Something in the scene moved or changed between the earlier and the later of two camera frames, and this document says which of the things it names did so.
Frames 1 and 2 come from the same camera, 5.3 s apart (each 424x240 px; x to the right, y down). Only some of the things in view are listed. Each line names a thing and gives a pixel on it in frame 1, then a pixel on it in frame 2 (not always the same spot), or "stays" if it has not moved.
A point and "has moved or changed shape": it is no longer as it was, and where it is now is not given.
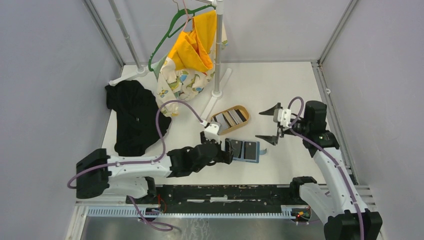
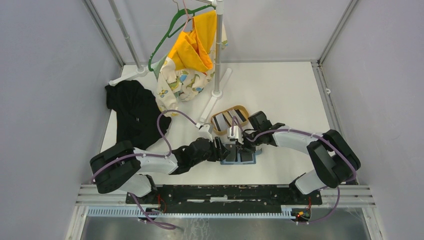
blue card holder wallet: [246, 151] has moved or changed shape
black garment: [134, 107] stays
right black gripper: [273, 139] to [245, 148]
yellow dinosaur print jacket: [188, 71] stays
